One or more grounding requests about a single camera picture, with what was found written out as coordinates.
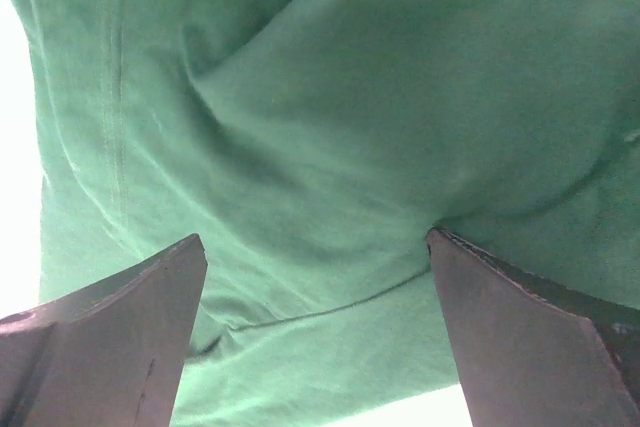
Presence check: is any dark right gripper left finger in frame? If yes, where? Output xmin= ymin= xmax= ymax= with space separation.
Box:
xmin=1 ymin=234 xmax=207 ymax=427

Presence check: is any green t shirt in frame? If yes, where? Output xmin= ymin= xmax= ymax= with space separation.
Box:
xmin=12 ymin=0 xmax=639 ymax=426

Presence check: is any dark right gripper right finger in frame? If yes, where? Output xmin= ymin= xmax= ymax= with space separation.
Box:
xmin=426 ymin=229 xmax=639 ymax=427

